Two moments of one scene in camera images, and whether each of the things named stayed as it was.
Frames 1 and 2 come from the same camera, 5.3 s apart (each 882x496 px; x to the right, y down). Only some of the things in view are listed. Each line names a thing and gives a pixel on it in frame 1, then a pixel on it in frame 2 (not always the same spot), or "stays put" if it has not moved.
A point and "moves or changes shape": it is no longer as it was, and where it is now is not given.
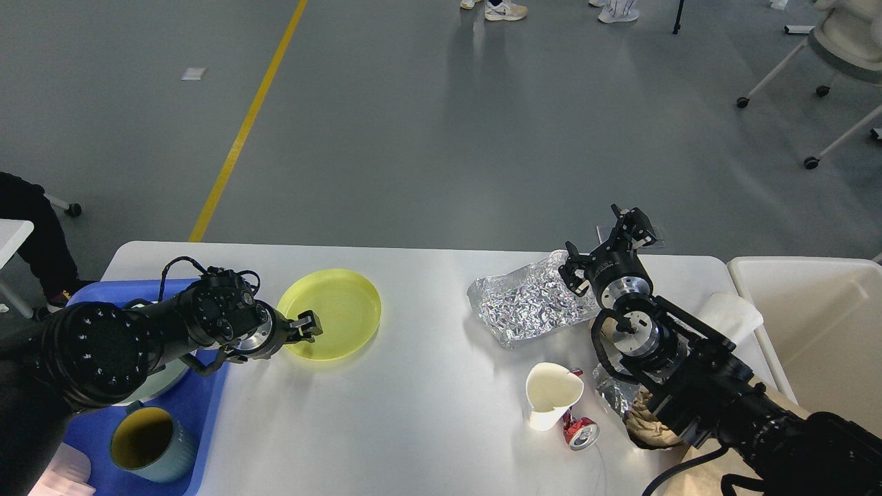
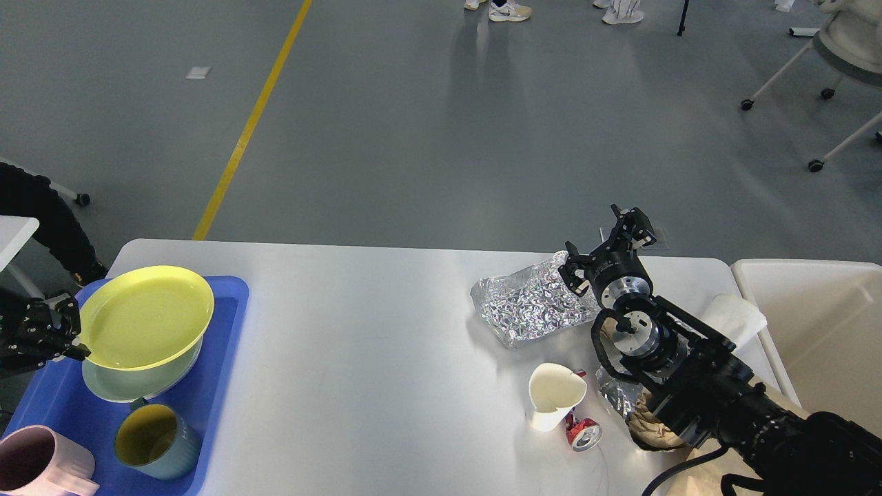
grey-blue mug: (149, 441) stays put
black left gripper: (270, 334) to (27, 338)
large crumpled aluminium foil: (530, 303) stays put
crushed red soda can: (580, 432) stays put
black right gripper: (615, 270) stays put
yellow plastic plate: (348, 307) moves or changes shape
